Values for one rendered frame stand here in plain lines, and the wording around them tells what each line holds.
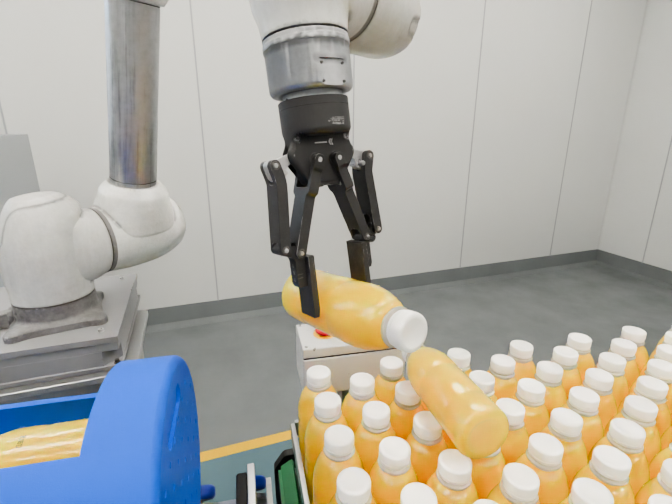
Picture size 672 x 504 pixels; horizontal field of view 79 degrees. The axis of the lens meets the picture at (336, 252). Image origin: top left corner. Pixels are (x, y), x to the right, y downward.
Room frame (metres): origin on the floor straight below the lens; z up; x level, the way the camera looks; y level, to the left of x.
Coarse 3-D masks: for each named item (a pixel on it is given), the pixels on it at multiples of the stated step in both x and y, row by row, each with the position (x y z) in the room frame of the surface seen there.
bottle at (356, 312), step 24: (288, 288) 0.47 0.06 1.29; (336, 288) 0.41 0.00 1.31; (360, 288) 0.39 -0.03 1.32; (288, 312) 0.47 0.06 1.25; (336, 312) 0.38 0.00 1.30; (360, 312) 0.37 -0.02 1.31; (384, 312) 0.36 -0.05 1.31; (336, 336) 0.39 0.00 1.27; (360, 336) 0.36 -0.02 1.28; (384, 336) 0.35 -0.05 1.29
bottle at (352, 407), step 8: (344, 400) 0.55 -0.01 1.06; (352, 400) 0.54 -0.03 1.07; (360, 400) 0.53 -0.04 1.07; (368, 400) 0.54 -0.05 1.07; (376, 400) 0.54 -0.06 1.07; (344, 408) 0.54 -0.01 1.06; (352, 408) 0.53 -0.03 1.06; (360, 408) 0.53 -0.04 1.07; (344, 416) 0.53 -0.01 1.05; (352, 416) 0.52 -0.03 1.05; (360, 416) 0.52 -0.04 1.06; (352, 424) 0.52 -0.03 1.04
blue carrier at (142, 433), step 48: (144, 384) 0.35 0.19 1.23; (192, 384) 0.49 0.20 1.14; (0, 432) 0.45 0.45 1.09; (96, 432) 0.30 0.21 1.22; (144, 432) 0.30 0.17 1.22; (192, 432) 0.45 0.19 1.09; (0, 480) 0.26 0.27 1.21; (48, 480) 0.26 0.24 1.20; (96, 480) 0.27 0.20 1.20; (144, 480) 0.27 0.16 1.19; (192, 480) 0.41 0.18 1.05
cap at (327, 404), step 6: (318, 396) 0.51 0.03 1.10; (324, 396) 0.51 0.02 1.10; (330, 396) 0.51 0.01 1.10; (336, 396) 0.51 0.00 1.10; (318, 402) 0.49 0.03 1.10; (324, 402) 0.49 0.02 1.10; (330, 402) 0.49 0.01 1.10; (336, 402) 0.49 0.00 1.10; (318, 408) 0.49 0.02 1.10; (324, 408) 0.48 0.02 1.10; (330, 408) 0.48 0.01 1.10; (336, 408) 0.49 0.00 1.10; (318, 414) 0.49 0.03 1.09; (324, 414) 0.48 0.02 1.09; (330, 414) 0.48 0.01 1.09; (336, 414) 0.49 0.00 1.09
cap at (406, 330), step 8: (400, 312) 0.35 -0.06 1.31; (408, 312) 0.35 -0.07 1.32; (416, 312) 0.35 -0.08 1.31; (392, 320) 0.35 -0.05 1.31; (400, 320) 0.34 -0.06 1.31; (408, 320) 0.34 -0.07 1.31; (416, 320) 0.35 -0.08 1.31; (424, 320) 0.35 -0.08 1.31; (392, 328) 0.34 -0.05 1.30; (400, 328) 0.33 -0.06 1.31; (408, 328) 0.34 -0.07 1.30; (416, 328) 0.34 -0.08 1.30; (424, 328) 0.35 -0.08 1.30; (392, 336) 0.34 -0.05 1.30; (400, 336) 0.33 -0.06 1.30; (408, 336) 0.34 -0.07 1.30; (416, 336) 0.34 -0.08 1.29; (424, 336) 0.35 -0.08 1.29; (392, 344) 0.34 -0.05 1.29; (400, 344) 0.33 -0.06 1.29; (408, 344) 0.34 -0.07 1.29; (416, 344) 0.34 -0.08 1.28; (408, 352) 0.33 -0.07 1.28
